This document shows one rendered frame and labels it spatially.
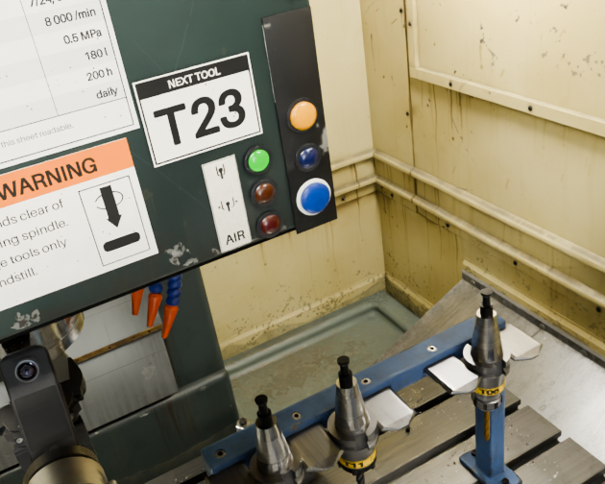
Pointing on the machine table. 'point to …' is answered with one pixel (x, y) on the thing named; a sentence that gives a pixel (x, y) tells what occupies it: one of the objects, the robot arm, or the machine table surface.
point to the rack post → (490, 449)
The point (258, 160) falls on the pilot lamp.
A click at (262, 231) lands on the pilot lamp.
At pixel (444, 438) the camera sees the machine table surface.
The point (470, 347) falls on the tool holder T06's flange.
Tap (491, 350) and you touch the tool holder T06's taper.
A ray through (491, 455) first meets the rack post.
